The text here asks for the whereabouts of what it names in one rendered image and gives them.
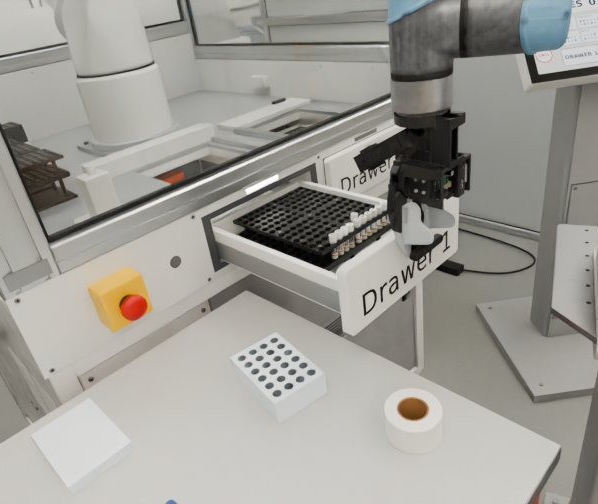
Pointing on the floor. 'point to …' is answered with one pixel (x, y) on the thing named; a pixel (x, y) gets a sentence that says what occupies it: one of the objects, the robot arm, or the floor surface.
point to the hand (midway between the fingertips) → (412, 243)
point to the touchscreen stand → (546, 388)
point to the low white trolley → (271, 432)
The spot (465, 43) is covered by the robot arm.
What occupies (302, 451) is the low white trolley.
